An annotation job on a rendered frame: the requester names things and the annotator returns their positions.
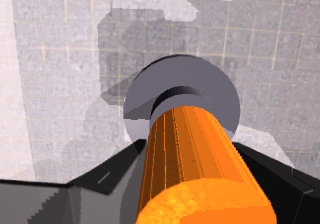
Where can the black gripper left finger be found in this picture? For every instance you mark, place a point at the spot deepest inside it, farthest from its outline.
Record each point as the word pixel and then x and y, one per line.
pixel 107 194

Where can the silver round pedestal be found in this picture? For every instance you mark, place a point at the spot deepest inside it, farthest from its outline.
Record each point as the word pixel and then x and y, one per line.
pixel 179 80

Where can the orange knob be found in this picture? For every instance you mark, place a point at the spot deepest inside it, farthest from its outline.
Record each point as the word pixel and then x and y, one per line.
pixel 193 174

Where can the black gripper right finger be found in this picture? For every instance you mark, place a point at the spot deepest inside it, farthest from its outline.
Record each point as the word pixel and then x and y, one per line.
pixel 293 195

